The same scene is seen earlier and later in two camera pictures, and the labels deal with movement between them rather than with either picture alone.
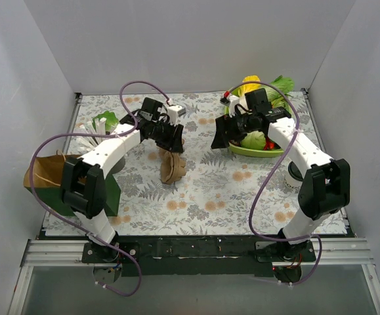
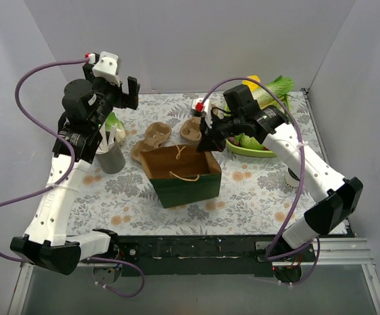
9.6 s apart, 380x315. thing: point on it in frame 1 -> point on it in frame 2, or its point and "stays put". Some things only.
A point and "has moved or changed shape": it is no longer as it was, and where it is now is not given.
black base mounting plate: (198, 256) stays put
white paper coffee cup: (293, 182) stays put
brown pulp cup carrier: (173, 167) has moved or changed shape
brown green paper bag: (46, 179) -> (182, 174)
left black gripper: (170, 137) -> (120, 95)
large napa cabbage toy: (277, 98) -> (262, 96)
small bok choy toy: (111, 121) stays put
